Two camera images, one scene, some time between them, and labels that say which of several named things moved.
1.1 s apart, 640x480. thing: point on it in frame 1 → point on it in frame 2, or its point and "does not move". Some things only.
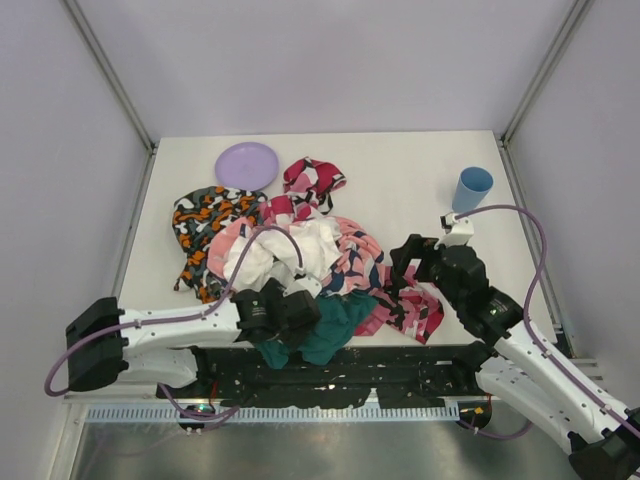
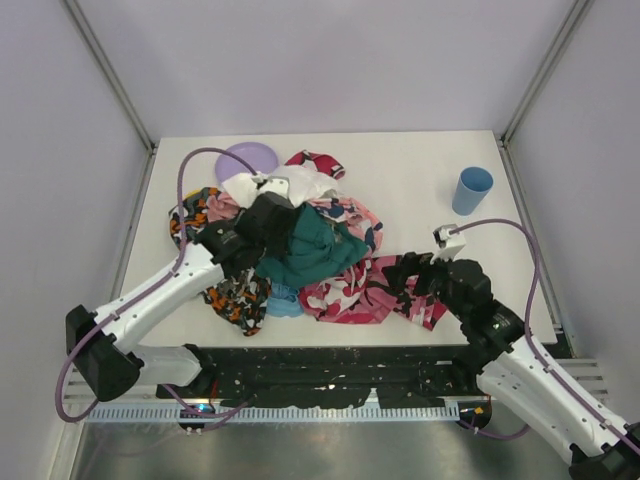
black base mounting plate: [239, 377] does not move
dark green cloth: [341, 310] → [310, 251]
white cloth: [274, 255] → [305, 185]
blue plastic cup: [473, 187] does not move
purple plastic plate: [247, 166] does not move
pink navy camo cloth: [359, 264] → [221, 208]
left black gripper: [304, 310] → [279, 215]
